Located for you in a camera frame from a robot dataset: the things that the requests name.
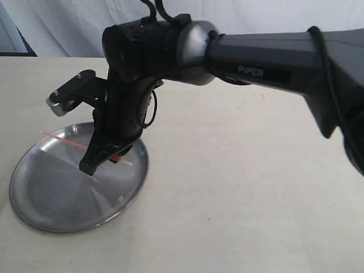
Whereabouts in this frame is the dark frame panel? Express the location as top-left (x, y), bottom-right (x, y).
top-left (1, 21), bottom-right (37, 57)

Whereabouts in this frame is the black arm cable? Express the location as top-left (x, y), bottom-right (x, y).
top-left (136, 0), bottom-right (364, 137)

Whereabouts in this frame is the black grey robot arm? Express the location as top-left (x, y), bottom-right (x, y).
top-left (79, 14), bottom-right (363, 175)

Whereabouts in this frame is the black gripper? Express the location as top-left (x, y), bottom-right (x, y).
top-left (78, 68), bottom-right (159, 175)

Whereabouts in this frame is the round stainless steel plate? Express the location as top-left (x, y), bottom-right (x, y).
top-left (9, 122), bottom-right (150, 233)

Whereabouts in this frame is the red thin stick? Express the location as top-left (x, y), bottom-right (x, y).
top-left (40, 131), bottom-right (133, 166)

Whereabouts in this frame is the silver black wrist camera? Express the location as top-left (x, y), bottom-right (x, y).
top-left (46, 69), bottom-right (107, 117)

